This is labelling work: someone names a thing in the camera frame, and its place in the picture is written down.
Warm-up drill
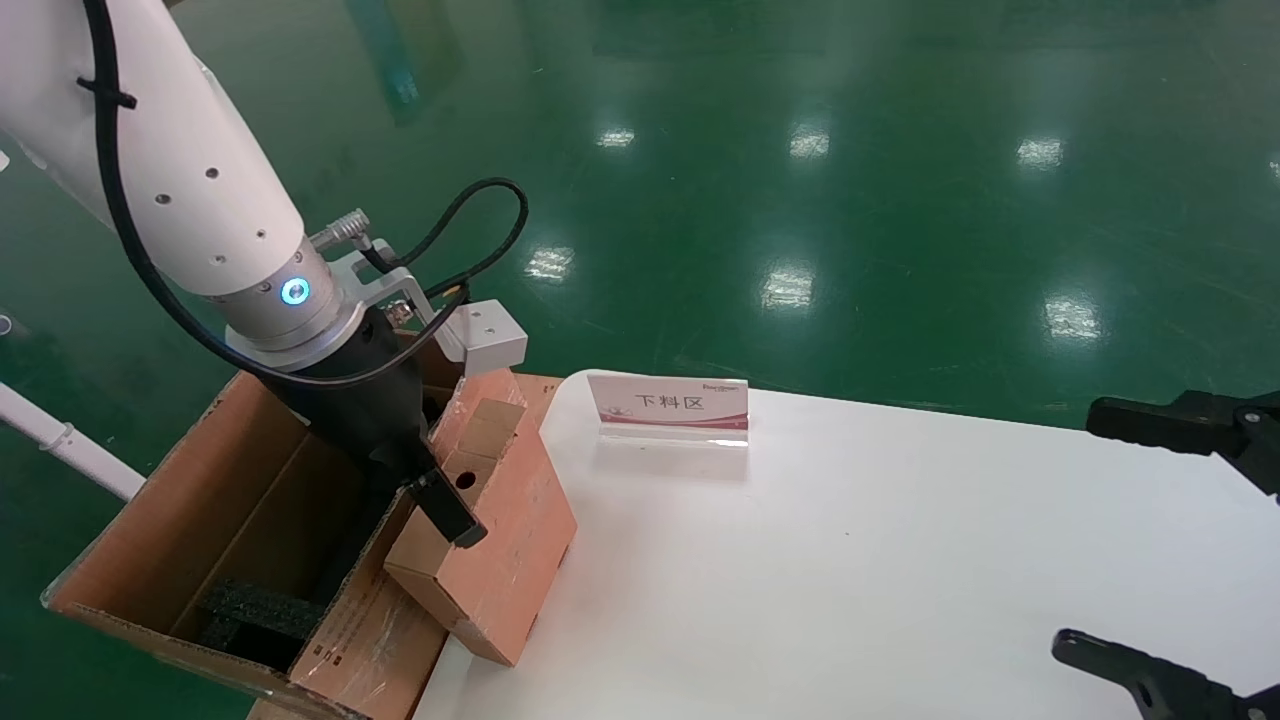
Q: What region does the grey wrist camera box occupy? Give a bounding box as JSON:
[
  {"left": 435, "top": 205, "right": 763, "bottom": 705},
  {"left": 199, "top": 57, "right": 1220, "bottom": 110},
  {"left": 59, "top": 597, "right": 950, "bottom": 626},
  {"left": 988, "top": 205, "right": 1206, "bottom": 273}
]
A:
[{"left": 440, "top": 298, "right": 528, "bottom": 379}]

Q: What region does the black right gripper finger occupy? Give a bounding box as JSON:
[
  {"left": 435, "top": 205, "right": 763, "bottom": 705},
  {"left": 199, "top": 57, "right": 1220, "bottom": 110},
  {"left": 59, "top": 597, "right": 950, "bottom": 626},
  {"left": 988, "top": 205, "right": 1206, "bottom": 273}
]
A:
[
  {"left": 1087, "top": 392, "right": 1280, "bottom": 496},
  {"left": 1052, "top": 630, "right": 1280, "bottom": 720}
]

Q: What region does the large cardboard box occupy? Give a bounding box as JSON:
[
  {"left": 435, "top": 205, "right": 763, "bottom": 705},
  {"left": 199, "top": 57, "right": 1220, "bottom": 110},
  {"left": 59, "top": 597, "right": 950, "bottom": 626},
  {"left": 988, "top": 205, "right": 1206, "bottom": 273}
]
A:
[{"left": 42, "top": 340, "right": 561, "bottom": 720}]

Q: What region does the small cardboard box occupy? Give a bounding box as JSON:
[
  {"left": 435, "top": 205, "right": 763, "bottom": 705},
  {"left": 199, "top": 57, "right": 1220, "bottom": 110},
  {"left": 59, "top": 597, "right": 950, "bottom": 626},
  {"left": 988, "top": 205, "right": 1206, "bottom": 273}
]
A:
[{"left": 385, "top": 368, "right": 578, "bottom": 668}]

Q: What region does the white pipe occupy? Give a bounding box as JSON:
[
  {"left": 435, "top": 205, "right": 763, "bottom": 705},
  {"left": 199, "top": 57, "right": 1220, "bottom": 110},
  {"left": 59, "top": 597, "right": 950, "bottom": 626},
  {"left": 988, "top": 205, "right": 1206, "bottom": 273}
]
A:
[{"left": 0, "top": 385, "right": 146, "bottom": 501}]

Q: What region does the black foam insert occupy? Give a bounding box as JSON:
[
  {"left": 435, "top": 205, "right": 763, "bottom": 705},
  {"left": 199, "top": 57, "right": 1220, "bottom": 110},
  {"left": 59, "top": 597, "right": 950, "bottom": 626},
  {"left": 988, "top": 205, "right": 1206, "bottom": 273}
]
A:
[{"left": 195, "top": 580, "right": 326, "bottom": 671}]

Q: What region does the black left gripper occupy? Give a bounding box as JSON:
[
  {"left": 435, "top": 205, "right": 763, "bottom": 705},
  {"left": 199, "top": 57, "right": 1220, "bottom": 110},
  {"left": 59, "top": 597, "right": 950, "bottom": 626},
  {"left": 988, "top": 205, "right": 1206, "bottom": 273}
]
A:
[{"left": 265, "top": 305, "right": 489, "bottom": 549}]

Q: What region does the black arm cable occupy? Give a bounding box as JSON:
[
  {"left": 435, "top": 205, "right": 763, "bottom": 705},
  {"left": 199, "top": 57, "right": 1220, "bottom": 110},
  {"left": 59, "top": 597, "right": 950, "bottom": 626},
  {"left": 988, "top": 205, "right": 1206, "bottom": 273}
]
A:
[{"left": 78, "top": 0, "right": 529, "bottom": 389}]

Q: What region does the clear acrylic sign holder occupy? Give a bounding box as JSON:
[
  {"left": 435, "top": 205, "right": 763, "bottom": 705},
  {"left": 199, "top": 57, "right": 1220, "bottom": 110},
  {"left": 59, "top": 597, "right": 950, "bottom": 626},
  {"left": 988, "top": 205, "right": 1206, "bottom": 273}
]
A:
[{"left": 587, "top": 372, "right": 751, "bottom": 449}]

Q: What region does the grey metal camera bracket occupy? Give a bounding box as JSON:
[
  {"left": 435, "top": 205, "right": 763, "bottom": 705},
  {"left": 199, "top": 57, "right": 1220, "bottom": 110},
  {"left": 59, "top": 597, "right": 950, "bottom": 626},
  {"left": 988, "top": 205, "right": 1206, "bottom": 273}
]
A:
[{"left": 335, "top": 250, "right": 466, "bottom": 361}]

